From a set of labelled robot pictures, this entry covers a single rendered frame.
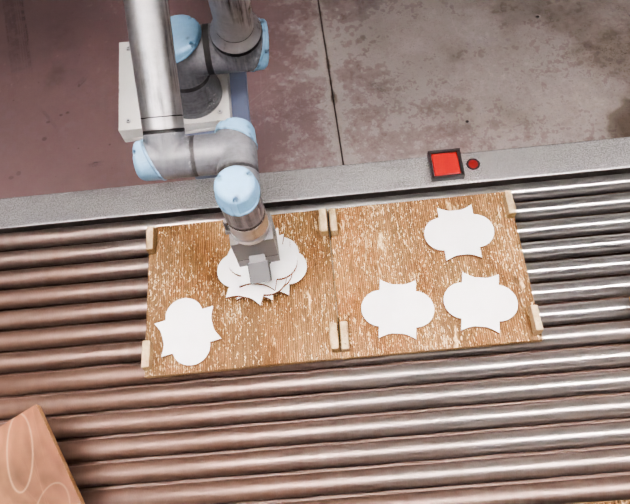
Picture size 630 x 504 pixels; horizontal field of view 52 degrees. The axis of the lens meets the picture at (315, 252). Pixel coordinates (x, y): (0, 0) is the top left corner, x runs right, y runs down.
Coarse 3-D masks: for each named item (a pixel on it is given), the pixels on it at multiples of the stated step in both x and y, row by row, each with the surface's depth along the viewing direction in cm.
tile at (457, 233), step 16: (464, 208) 144; (432, 224) 143; (448, 224) 142; (464, 224) 142; (480, 224) 142; (432, 240) 141; (448, 240) 141; (464, 240) 140; (480, 240) 140; (448, 256) 139; (480, 256) 139
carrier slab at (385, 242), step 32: (352, 224) 145; (384, 224) 145; (416, 224) 144; (512, 224) 142; (352, 256) 142; (384, 256) 141; (416, 256) 141; (512, 256) 139; (352, 288) 139; (416, 288) 138; (512, 288) 136; (352, 320) 136; (448, 320) 134; (512, 320) 133; (352, 352) 133; (384, 352) 132; (416, 352) 132
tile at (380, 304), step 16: (384, 288) 137; (400, 288) 137; (368, 304) 136; (384, 304) 136; (400, 304) 135; (416, 304) 135; (432, 304) 135; (368, 320) 134; (384, 320) 134; (400, 320) 134; (416, 320) 134; (384, 336) 133
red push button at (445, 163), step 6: (432, 156) 152; (438, 156) 152; (444, 156) 152; (450, 156) 152; (456, 156) 151; (432, 162) 151; (438, 162) 151; (444, 162) 151; (450, 162) 151; (456, 162) 151; (438, 168) 150; (444, 168) 150; (450, 168) 150; (456, 168) 150; (438, 174) 150; (444, 174) 150; (450, 174) 150
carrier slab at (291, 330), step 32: (192, 224) 148; (288, 224) 146; (160, 256) 145; (192, 256) 145; (224, 256) 144; (320, 256) 142; (160, 288) 142; (192, 288) 141; (224, 288) 141; (320, 288) 139; (160, 320) 139; (224, 320) 138; (256, 320) 137; (288, 320) 137; (320, 320) 136; (160, 352) 136; (224, 352) 135; (256, 352) 134; (288, 352) 134; (320, 352) 133
